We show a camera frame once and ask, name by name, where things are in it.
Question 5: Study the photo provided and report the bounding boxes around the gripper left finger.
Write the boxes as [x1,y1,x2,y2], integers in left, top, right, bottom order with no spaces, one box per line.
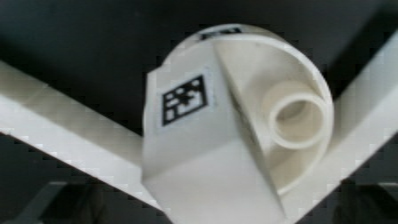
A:
[5,182,106,224]

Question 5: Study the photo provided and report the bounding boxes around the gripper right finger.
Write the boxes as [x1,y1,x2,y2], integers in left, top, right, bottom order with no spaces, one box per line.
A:
[339,180,398,224]

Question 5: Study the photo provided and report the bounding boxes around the white stool leg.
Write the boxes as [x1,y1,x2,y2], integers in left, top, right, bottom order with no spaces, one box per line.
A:
[142,43,284,224]

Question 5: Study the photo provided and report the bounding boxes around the white front barrier rail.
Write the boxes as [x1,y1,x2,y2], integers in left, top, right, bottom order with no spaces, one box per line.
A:
[0,61,161,209]

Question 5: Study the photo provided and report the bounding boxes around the white barrier rail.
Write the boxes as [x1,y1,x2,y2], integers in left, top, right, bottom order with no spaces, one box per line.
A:
[282,30,398,224]
[0,61,161,209]

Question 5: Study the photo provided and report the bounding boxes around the white right barrier rail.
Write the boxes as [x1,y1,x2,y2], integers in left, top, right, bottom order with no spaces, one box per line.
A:
[282,30,398,224]

